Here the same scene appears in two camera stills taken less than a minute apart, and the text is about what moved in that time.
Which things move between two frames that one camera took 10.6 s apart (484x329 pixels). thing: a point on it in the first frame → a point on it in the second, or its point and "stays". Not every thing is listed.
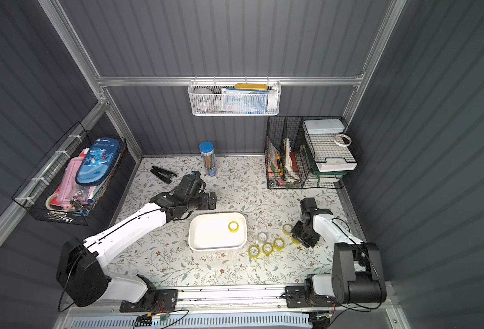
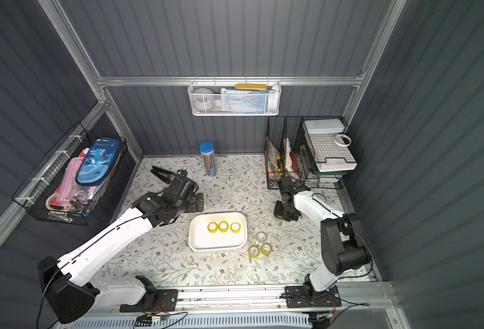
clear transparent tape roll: [262, 236] stays
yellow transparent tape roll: [233, 231] stays
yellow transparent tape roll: [286, 229] → [223, 226]
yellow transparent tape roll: [267, 253] stays
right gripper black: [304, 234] → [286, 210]
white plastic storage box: [208, 232] stays
